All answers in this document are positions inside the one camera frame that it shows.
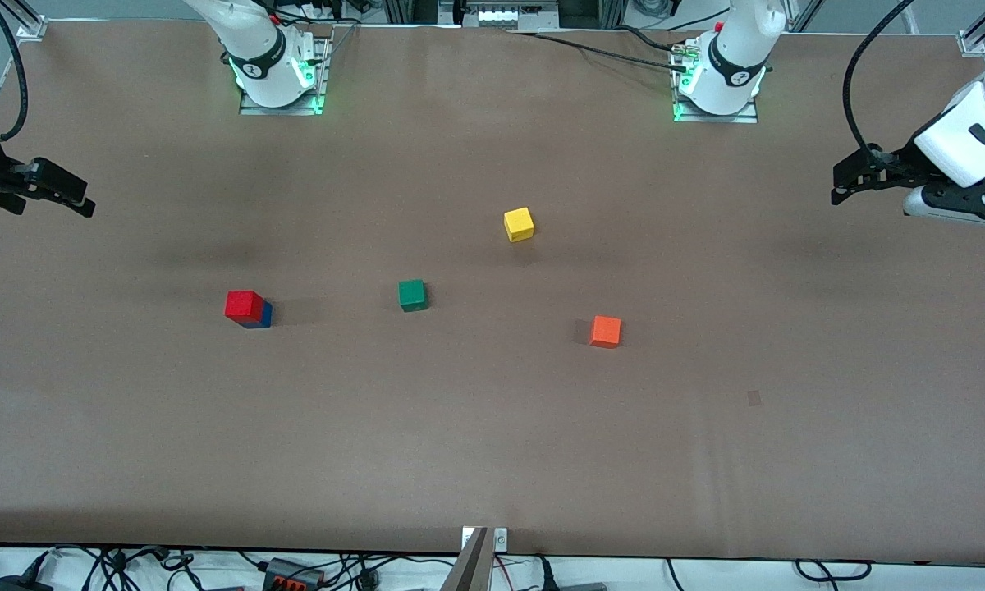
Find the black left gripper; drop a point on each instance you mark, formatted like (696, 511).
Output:
(893, 162)

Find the red cube block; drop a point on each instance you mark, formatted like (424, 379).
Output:
(244, 305)

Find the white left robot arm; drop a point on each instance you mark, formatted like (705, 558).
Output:
(735, 49)

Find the blue cube block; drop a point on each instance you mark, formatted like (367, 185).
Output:
(268, 317)

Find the orange cube block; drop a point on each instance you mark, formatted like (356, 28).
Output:
(605, 332)

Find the yellow cube block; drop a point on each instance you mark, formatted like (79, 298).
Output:
(519, 225)

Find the green cube block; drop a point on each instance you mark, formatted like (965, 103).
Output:
(412, 295)

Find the white socket strip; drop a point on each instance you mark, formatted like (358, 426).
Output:
(509, 15)

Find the black power adapter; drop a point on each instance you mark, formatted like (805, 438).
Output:
(16, 584)

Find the black orange power strip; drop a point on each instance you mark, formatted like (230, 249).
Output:
(291, 574)

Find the black plug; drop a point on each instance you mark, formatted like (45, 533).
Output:
(546, 574)

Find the grey slanted metal bar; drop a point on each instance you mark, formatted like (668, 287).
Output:
(469, 570)

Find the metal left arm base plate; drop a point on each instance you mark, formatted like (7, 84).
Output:
(718, 118)

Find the metal table corner bracket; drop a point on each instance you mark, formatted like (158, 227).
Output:
(973, 41)
(33, 29)

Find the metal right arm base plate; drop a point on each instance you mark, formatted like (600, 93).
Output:
(283, 110)

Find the small white edge bracket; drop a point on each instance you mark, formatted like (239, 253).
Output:
(501, 539)

